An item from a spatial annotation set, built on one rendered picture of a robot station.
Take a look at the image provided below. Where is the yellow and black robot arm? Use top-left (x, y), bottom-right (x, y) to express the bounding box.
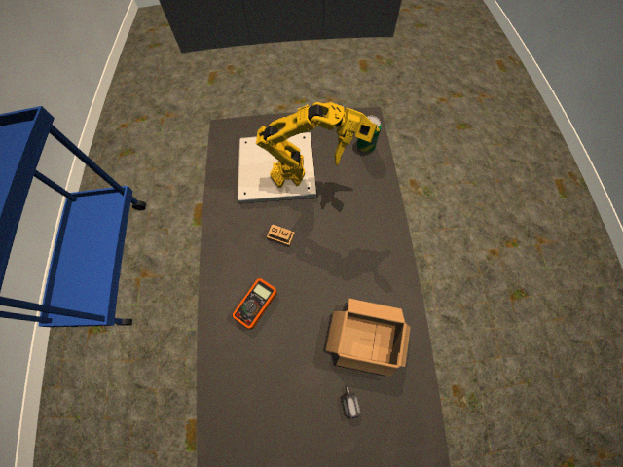
top-left (256, 102), bottom-right (346, 188)

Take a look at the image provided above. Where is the green drink can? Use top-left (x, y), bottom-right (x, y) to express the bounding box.
top-left (357, 116), bottom-right (381, 153)

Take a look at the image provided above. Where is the orange digital multimeter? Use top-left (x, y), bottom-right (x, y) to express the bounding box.
top-left (233, 278), bottom-right (277, 329)

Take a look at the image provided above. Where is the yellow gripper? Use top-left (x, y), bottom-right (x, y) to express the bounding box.
top-left (335, 108), bottom-right (380, 165)

